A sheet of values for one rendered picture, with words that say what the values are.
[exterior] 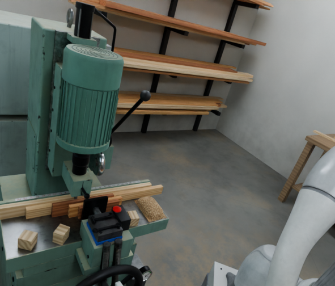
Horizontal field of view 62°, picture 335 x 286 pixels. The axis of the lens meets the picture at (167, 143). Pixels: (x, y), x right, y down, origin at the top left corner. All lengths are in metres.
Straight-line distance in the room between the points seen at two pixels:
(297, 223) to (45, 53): 0.89
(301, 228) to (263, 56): 3.96
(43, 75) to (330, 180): 0.91
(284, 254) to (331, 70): 3.44
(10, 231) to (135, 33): 2.86
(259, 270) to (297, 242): 0.50
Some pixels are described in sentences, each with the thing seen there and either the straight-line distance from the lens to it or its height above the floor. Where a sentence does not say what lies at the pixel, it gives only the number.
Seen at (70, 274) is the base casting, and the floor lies 0.74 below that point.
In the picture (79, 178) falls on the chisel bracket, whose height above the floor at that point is 1.07.
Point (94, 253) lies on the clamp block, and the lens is 0.97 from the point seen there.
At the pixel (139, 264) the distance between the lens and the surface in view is 1.38.
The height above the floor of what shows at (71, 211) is 0.93.
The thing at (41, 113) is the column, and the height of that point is 1.22.
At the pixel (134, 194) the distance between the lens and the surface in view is 1.24.
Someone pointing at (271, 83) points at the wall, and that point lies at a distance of 4.37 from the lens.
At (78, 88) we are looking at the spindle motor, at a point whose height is 1.41.
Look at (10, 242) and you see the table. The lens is 1.06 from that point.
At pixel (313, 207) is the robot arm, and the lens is 0.70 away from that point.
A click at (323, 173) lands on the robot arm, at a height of 1.43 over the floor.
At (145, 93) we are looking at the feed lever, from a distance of 0.87.
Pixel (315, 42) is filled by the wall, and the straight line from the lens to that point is 4.15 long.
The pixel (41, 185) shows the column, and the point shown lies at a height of 0.89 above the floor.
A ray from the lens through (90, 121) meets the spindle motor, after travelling 0.87.
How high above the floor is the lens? 1.67
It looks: 25 degrees down
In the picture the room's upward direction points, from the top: 16 degrees clockwise
